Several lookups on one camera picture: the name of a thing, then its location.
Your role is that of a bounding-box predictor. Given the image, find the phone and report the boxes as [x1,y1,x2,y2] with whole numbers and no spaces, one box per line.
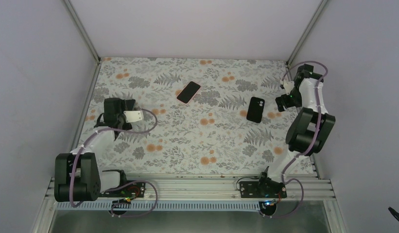
[176,81,201,104]

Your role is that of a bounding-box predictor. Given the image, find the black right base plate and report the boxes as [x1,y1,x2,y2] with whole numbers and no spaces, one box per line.
[239,181,287,199]

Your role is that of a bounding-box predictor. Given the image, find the aluminium frame post left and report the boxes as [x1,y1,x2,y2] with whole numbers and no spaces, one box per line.
[62,0,100,63]

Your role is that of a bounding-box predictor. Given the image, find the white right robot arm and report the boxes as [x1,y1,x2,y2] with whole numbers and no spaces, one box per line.
[256,61,336,198]

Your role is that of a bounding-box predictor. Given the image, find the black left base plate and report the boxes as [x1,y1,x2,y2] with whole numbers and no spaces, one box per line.
[99,182,146,199]

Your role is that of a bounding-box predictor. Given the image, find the aluminium mounting rail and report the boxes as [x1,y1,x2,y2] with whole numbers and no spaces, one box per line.
[44,175,336,201]

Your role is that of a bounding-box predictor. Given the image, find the floral patterned table mat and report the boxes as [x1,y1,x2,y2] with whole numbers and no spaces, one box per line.
[80,57,297,175]

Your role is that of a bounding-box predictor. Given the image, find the aluminium frame post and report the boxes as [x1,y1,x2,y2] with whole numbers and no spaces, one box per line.
[287,0,329,67]
[62,0,100,63]

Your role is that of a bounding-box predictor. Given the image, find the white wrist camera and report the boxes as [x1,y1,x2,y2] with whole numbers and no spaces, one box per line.
[123,110,144,123]
[282,79,295,95]

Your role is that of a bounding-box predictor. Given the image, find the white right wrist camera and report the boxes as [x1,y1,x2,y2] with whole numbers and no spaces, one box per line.
[282,79,295,95]

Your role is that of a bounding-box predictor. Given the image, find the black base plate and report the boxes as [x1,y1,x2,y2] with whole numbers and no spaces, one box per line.
[239,181,287,199]
[99,182,146,199]

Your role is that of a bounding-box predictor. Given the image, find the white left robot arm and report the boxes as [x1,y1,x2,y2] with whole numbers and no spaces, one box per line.
[54,98,136,204]

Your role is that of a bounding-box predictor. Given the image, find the aluminium frame post right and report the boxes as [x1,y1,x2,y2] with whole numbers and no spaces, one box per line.
[287,0,329,67]

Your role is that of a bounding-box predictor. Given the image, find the black phone case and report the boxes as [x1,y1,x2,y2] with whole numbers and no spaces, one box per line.
[246,97,265,123]

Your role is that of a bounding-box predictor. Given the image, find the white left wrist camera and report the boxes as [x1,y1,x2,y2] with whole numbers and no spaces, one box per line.
[123,110,144,123]

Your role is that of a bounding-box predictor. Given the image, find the grey slotted cable duct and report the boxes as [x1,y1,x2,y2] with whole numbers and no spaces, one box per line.
[56,200,267,212]

